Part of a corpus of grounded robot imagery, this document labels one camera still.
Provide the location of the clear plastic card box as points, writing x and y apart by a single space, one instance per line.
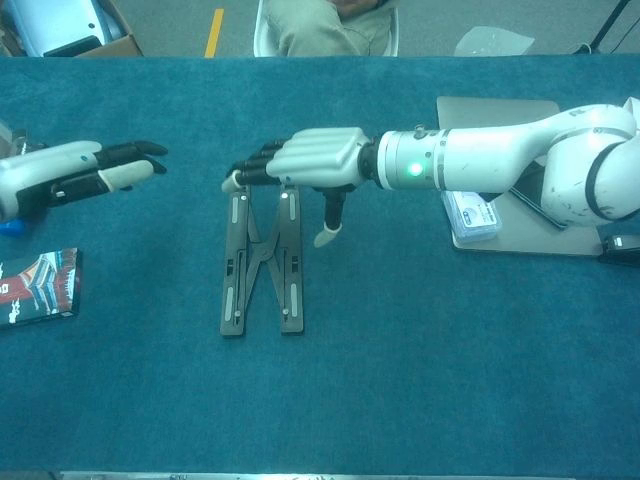
472 220

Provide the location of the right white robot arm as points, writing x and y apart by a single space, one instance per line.
475 160

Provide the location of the black tripod leg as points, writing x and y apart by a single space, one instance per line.
607 25

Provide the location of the seated person beige trousers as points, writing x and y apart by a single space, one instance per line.
310 30

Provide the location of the red black snack packet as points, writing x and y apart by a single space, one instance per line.
40 285

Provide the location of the black folding laptop stand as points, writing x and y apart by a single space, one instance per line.
288 225

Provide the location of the brown cardboard box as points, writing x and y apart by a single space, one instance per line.
122 47

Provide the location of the blue felt table cover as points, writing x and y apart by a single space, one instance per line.
350 375

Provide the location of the cola bottle blue label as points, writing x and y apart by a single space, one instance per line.
11 229

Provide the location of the clear plastic bag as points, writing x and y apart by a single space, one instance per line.
487 42

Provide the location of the white plastic device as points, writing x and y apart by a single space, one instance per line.
45 20

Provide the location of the silver closed laptop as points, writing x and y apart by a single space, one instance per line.
550 240

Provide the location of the small black device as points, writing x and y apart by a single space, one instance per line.
622 250

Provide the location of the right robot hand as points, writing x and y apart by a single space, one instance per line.
320 155

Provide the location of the black smartphone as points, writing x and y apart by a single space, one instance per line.
532 195

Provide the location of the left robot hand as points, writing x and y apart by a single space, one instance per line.
45 165

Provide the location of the yellow floor tape strip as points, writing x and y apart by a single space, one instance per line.
214 32

